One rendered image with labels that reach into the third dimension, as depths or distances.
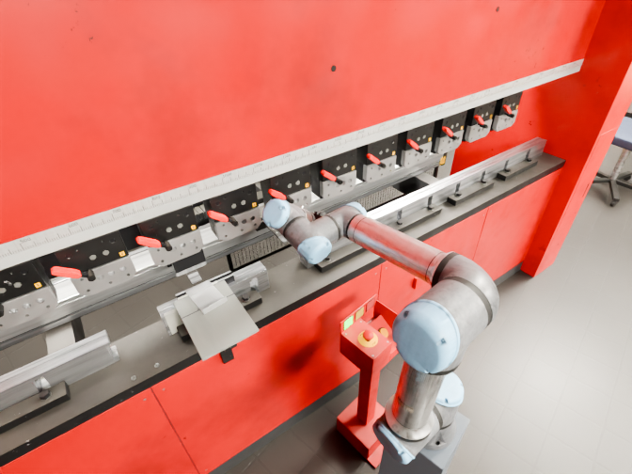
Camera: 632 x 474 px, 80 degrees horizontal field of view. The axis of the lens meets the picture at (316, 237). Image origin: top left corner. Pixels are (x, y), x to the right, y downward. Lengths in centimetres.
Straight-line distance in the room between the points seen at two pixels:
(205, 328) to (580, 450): 184
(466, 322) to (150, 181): 81
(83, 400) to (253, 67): 107
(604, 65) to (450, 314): 200
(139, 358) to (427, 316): 99
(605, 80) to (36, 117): 238
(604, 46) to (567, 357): 166
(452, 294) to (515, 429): 163
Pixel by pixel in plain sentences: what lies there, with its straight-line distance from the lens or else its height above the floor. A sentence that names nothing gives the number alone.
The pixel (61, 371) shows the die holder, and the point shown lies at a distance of 139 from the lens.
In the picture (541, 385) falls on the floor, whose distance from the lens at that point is 249.
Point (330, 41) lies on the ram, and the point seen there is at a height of 169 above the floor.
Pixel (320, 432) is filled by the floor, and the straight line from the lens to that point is 210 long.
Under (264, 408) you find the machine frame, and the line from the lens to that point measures 182.
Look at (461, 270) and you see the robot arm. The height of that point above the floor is 141.
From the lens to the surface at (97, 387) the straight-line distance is 139.
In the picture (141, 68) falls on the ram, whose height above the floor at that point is 171.
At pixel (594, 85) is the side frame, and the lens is 253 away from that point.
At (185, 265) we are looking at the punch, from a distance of 127.
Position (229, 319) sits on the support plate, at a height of 100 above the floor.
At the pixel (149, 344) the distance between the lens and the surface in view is 142.
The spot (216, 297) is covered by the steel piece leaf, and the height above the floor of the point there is 100.
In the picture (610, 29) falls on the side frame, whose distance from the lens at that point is 249.
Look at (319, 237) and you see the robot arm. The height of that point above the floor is 135.
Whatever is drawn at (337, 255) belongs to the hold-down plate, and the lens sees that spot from 154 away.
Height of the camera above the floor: 191
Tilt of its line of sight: 38 degrees down
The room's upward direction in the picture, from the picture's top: 2 degrees counter-clockwise
